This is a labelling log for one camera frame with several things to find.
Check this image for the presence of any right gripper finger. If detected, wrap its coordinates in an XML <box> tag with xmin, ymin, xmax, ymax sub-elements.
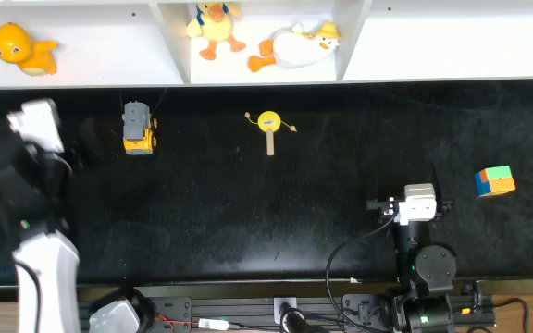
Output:
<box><xmin>430</xmin><ymin>161</ymin><xmax>444</xmax><ymax>205</ymax></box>

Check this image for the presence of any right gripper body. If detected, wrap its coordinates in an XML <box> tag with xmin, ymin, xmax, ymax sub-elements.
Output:
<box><xmin>366</xmin><ymin>196</ymin><xmax>454</xmax><ymax>219</ymax></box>

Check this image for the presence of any grey and yellow toy truck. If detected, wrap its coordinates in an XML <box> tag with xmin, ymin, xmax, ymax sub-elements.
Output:
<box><xmin>121</xmin><ymin>101</ymin><xmax>159</xmax><ymax>156</ymax></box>

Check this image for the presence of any many-coloured puzzle cube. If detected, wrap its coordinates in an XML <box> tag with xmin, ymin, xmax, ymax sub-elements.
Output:
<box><xmin>473</xmin><ymin>165</ymin><xmax>517</xmax><ymax>199</ymax></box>

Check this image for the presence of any white plush duck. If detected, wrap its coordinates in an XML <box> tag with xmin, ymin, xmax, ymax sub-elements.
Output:
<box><xmin>247</xmin><ymin>20</ymin><xmax>342</xmax><ymax>74</ymax></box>

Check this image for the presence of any yellow plush duck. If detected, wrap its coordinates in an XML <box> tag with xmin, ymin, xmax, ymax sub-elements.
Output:
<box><xmin>185</xmin><ymin>2</ymin><xmax>248</xmax><ymax>62</ymax></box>

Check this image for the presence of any white shelf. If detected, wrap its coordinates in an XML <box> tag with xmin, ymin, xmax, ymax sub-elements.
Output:
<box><xmin>0</xmin><ymin>0</ymin><xmax>533</xmax><ymax>90</ymax></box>

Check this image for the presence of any yellow rubber duck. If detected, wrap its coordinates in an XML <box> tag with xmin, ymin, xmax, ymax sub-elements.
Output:
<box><xmin>0</xmin><ymin>21</ymin><xmax>59</xmax><ymax>78</ymax></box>

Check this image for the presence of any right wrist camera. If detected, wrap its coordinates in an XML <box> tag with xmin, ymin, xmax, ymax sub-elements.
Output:
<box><xmin>394</xmin><ymin>182</ymin><xmax>439</xmax><ymax>227</ymax></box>

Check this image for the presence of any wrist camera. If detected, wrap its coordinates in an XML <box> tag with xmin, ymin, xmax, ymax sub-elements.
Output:
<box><xmin>6</xmin><ymin>97</ymin><xmax>66</xmax><ymax>154</ymax></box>
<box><xmin>394</xmin><ymin>182</ymin><xmax>439</xmax><ymax>227</ymax></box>

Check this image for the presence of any black cable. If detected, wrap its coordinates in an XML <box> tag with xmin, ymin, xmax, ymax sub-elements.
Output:
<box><xmin>325</xmin><ymin>211</ymin><xmax>400</xmax><ymax>333</ymax></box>

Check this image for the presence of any mounting rail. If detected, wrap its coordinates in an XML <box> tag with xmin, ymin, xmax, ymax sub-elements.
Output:
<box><xmin>79</xmin><ymin>294</ymin><xmax>499</xmax><ymax>333</ymax></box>

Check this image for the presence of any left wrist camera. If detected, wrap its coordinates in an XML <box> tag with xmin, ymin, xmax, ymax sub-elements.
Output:
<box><xmin>6</xmin><ymin>97</ymin><xmax>66</xmax><ymax>154</ymax></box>

